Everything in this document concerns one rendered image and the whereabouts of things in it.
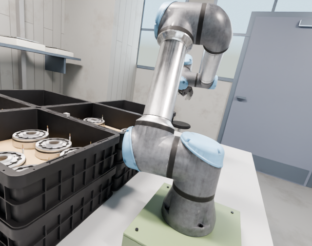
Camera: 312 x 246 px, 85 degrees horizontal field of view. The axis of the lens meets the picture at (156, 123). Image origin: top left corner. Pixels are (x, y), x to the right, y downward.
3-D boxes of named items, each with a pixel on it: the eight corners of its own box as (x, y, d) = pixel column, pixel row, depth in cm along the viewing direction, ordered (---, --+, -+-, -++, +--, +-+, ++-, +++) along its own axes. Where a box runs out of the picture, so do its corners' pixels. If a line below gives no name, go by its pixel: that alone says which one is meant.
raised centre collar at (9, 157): (17, 159, 44) (17, 157, 44) (-6, 167, 39) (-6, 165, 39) (4, 153, 45) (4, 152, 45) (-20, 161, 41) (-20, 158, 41)
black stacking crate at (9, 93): (91, 122, 98) (92, 103, 95) (38, 135, 71) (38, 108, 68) (44, 108, 112) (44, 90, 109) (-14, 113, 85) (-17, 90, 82)
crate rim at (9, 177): (121, 141, 55) (122, 134, 54) (14, 192, 28) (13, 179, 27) (38, 112, 69) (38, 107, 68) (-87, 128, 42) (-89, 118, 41)
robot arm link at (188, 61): (176, 62, 93) (180, 51, 97) (177, 77, 102) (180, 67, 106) (191, 63, 91) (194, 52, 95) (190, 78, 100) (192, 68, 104)
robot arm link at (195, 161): (219, 203, 40) (233, 150, 37) (163, 188, 43) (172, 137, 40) (214, 178, 52) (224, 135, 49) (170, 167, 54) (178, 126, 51)
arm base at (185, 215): (219, 211, 52) (226, 182, 50) (206, 249, 39) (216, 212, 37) (174, 191, 59) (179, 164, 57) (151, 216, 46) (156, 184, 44)
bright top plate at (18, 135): (54, 136, 62) (54, 135, 61) (22, 144, 53) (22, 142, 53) (38, 129, 66) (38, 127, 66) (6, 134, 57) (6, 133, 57)
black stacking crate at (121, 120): (154, 142, 84) (158, 120, 81) (118, 167, 57) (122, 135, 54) (91, 123, 98) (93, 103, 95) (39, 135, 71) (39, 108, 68)
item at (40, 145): (78, 146, 58) (78, 144, 58) (47, 155, 49) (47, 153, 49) (59, 137, 62) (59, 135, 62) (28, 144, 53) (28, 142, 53)
